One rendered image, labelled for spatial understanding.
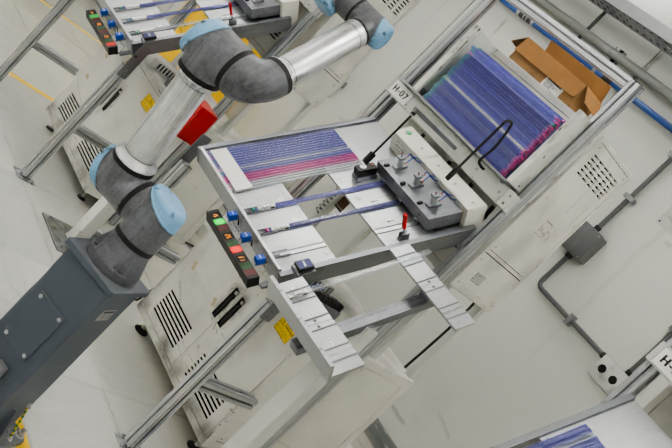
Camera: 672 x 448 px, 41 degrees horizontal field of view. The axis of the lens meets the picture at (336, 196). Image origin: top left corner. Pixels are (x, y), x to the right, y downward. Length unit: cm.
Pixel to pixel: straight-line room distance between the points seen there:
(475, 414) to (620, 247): 105
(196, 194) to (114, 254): 213
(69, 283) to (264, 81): 68
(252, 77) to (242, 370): 133
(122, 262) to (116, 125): 198
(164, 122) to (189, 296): 132
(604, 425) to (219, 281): 146
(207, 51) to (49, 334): 78
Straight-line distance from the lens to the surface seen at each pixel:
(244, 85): 203
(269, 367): 302
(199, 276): 337
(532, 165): 295
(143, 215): 220
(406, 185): 303
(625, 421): 258
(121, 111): 417
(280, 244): 280
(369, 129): 339
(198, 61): 208
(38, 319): 230
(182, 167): 320
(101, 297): 222
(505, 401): 441
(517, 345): 446
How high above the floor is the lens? 136
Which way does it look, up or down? 8 degrees down
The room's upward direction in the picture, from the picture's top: 45 degrees clockwise
